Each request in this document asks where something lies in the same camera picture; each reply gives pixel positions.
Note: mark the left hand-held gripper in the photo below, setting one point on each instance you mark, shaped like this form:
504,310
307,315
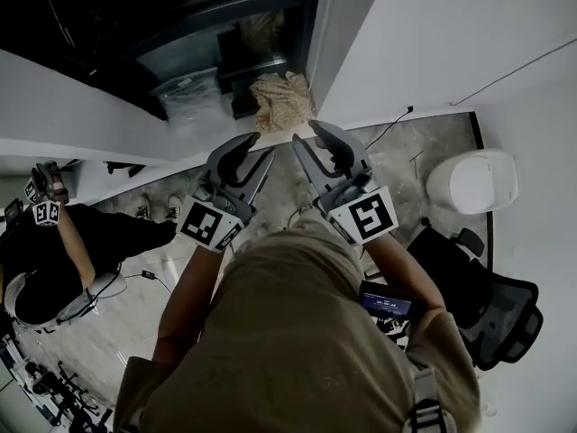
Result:
203,223

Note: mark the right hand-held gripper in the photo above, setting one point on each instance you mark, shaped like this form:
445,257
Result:
365,217

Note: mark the person's right forearm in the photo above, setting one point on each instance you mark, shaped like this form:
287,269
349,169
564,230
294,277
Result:
401,273

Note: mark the person's left forearm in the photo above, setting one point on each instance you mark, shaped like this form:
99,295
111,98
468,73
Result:
189,305

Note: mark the person's grey shoe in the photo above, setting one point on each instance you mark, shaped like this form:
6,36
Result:
302,212

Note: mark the small black box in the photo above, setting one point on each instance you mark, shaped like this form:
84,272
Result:
241,102

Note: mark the beige patterned cloth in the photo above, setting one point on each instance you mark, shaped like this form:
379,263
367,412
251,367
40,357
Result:
281,104

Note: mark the clear plastic bag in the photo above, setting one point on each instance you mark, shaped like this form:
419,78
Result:
189,102

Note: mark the white rounded bin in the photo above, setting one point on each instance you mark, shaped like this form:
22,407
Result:
478,181

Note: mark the black wrist device with screen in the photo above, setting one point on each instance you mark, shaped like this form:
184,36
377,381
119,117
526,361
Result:
387,302

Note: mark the black office chair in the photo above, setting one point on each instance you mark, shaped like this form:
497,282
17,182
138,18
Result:
451,269

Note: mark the dark framed window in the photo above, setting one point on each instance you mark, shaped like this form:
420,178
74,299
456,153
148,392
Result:
135,39

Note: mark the white shell chair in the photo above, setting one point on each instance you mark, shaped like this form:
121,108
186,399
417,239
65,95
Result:
108,284

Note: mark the person's beige shirt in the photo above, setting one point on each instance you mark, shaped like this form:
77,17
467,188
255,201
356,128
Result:
288,354

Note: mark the black wheeled chair base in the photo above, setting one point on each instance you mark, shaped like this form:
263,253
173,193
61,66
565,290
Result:
67,395

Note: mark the small black bracket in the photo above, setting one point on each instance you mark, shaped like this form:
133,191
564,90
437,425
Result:
124,168

